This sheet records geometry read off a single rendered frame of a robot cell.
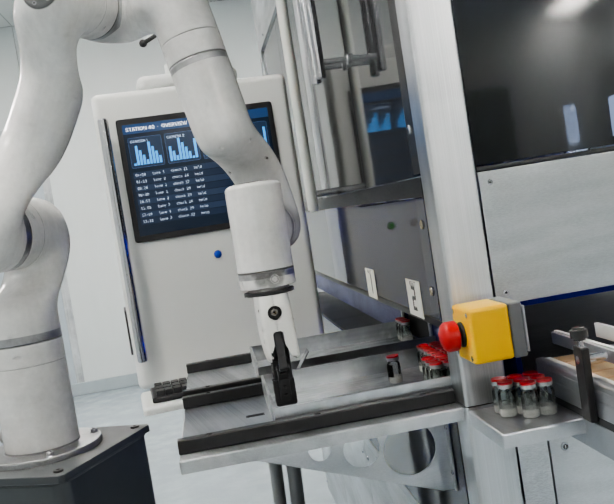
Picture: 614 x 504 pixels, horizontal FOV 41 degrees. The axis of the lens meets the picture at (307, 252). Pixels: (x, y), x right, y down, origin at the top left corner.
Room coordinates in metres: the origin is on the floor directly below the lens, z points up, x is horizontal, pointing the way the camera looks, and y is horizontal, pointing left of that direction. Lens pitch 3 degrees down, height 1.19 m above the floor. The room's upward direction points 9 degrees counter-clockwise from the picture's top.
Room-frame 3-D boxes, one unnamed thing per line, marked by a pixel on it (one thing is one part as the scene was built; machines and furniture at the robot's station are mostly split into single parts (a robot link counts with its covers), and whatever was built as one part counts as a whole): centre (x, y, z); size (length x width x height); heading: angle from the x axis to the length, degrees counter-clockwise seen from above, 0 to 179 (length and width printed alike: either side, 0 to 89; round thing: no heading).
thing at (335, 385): (1.30, -0.07, 0.90); 0.34 x 0.26 x 0.04; 97
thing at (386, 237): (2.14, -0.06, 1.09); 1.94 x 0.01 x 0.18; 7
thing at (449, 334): (1.06, -0.17, 0.99); 0.04 x 0.04 x 0.04; 7
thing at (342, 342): (1.64, -0.03, 0.90); 0.34 x 0.26 x 0.04; 97
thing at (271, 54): (2.87, 0.02, 1.51); 0.48 x 0.01 x 0.59; 7
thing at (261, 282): (1.21, 0.06, 1.09); 0.09 x 0.08 x 0.03; 7
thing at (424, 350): (1.31, -0.18, 0.90); 0.18 x 0.02 x 0.05; 7
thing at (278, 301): (1.21, 0.06, 1.03); 0.10 x 0.08 x 0.11; 7
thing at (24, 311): (1.37, 0.47, 1.16); 0.19 x 0.12 x 0.24; 163
